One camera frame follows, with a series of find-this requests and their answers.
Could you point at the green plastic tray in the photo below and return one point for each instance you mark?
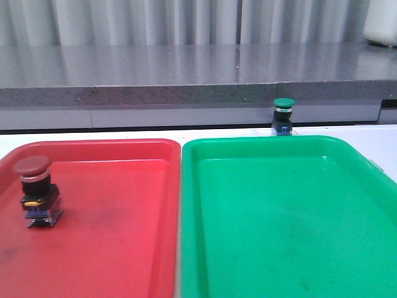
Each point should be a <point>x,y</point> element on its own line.
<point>302,216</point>

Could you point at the red mushroom push button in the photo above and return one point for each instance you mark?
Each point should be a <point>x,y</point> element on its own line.
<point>41,202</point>

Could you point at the green mushroom push button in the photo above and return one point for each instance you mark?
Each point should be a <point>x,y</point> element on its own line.
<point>281,124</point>

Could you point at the red plastic tray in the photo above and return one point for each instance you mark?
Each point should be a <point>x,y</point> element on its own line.
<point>117,235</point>

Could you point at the grey stone counter ledge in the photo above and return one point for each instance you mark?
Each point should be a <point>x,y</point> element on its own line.
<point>143,87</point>

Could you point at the white appliance on counter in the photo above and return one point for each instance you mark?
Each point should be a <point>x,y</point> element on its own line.
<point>380,22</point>

